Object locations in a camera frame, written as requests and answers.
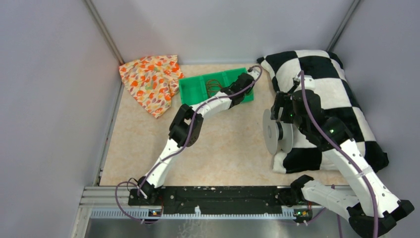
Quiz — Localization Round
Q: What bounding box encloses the orange floral cloth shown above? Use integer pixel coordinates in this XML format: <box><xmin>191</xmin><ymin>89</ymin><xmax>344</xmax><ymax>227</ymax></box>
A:
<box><xmin>118</xmin><ymin>55</ymin><xmax>184</xmax><ymax>118</ymax></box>

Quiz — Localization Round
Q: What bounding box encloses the green plastic divided bin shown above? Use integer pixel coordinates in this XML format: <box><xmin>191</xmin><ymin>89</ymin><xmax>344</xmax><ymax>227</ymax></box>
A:
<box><xmin>179</xmin><ymin>67</ymin><xmax>247</xmax><ymax>105</ymax></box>

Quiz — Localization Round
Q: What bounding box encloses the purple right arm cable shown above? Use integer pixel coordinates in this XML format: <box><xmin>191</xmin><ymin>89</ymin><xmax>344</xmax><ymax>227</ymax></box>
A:
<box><xmin>298</xmin><ymin>70</ymin><xmax>380</xmax><ymax>238</ymax></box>

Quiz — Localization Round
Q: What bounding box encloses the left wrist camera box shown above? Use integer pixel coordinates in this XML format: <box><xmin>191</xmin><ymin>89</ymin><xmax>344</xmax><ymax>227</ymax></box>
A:
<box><xmin>247</xmin><ymin>68</ymin><xmax>261</xmax><ymax>80</ymax></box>

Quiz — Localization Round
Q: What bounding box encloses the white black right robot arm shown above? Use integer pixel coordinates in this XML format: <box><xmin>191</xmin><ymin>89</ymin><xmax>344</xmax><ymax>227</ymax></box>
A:
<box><xmin>264</xmin><ymin>89</ymin><xmax>415</xmax><ymax>238</ymax></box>

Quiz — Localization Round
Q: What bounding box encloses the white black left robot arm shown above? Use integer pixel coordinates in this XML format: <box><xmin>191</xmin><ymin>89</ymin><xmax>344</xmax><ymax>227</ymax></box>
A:
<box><xmin>137</xmin><ymin>71</ymin><xmax>261</xmax><ymax>205</ymax></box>

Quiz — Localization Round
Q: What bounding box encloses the aluminium front rail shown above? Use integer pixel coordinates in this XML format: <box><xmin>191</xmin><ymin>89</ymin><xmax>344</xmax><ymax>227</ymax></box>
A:
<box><xmin>70</xmin><ymin>185</ymin><xmax>388</xmax><ymax>238</ymax></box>

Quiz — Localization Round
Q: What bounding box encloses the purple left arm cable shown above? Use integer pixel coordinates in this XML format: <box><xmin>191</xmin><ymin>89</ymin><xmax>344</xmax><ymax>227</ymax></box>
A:
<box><xmin>115</xmin><ymin>64</ymin><xmax>263</xmax><ymax>225</ymax></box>

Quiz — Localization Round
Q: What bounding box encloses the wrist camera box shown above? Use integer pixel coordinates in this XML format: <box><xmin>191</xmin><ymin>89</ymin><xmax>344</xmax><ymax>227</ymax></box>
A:
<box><xmin>292</xmin><ymin>75</ymin><xmax>315</xmax><ymax>93</ymax></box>
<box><xmin>247</xmin><ymin>68</ymin><xmax>261</xmax><ymax>80</ymax></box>

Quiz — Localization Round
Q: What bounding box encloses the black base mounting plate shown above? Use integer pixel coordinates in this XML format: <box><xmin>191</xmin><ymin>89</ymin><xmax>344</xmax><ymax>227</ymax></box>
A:
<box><xmin>127</xmin><ymin>185</ymin><xmax>325</xmax><ymax>217</ymax></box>

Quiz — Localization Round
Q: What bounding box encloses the red wire coil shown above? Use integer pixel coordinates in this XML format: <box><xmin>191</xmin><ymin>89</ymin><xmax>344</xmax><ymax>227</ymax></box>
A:
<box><xmin>205</xmin><ymin>79</ymin><xmax>224</xmax><ymax>96</ymax></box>

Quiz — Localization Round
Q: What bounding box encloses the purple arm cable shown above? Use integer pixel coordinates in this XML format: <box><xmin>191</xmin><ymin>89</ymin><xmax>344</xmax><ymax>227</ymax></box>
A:
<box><xmin>298</xmin><ymin>70</ymin><xmax>380</xmax><ymax>238</ymax></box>
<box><xmin>115</xmin><ymin>64</ymin><xmax>263</xmax><ymax>225</ymax></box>

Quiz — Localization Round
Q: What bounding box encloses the white perforated cable spool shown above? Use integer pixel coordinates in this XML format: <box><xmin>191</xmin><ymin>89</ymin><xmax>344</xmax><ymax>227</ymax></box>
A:
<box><xmin>262</xmin><ymin>109</ymin><xmax>294</xmax><ymax>155</ymax></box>

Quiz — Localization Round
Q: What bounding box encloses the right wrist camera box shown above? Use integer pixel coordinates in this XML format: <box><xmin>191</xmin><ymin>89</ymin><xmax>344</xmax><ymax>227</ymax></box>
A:
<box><xmin>292</xmin><ymin>75</ymin><xmax>315</xmax><ymax>93</ymax></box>

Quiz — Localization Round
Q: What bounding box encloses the black white checkered pillow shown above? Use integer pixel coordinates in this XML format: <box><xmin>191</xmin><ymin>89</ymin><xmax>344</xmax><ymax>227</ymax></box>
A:
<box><xmin>257</xmin><ymin>50</ymin><xmax>389</xmax><ymax>174</ymax></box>

